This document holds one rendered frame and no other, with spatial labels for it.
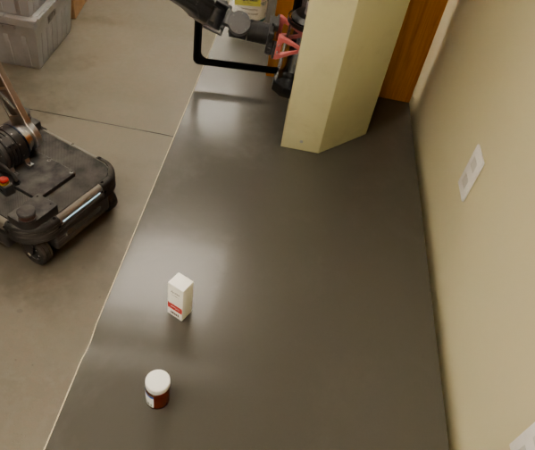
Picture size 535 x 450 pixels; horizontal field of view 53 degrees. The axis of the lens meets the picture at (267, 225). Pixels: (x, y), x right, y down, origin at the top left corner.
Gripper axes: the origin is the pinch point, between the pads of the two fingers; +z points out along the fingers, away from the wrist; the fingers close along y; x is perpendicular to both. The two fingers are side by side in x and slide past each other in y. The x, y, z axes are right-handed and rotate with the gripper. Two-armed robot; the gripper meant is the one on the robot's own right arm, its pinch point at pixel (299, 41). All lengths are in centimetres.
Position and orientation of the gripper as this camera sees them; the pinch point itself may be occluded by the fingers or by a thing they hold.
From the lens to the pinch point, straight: 158.9
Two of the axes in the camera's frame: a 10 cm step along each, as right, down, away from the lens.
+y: 0.5, -7.2, 6.9
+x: -2.1, 6.7, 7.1
